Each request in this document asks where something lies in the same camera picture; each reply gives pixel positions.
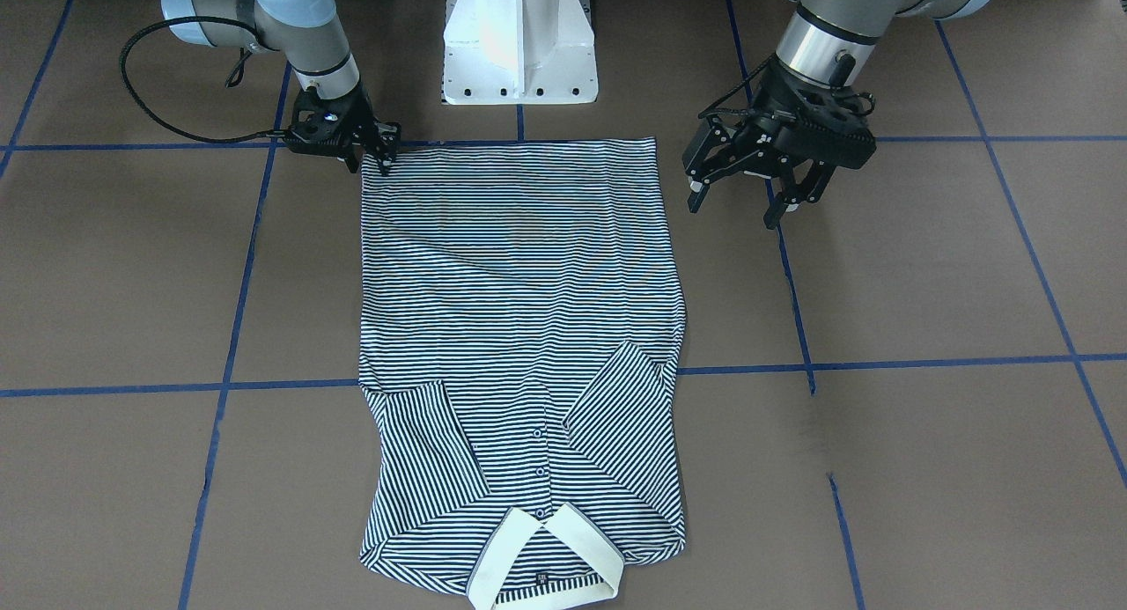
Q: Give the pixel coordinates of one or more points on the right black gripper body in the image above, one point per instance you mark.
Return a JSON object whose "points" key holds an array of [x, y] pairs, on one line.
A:
{"points": [[359, 117]]}

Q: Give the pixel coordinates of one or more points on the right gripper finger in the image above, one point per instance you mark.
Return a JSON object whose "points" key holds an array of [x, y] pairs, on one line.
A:
{"points": [[388, 145], [353, 158]]}

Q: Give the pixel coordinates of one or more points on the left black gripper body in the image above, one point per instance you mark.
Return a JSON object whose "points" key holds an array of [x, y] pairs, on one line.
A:
{"points": [[764, 96]]}

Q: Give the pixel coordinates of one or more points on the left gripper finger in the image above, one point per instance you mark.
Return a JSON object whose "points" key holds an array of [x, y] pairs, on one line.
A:
{"points": [[794, 193], [716, 151]]}

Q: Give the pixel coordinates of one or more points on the striped polo shirt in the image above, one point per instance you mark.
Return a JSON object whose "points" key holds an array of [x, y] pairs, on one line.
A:
{"points": [[521, 328]]}

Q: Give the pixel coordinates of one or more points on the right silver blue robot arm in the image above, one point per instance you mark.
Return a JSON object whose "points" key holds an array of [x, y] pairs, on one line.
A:
{"points": [[307, 32]]}

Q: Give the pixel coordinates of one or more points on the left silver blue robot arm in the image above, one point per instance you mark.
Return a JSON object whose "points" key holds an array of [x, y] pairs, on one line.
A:
{"points": [[827, 42]]}

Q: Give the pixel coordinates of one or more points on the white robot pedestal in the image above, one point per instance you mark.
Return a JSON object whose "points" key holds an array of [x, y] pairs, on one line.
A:
{"points": [[519, 52]]}

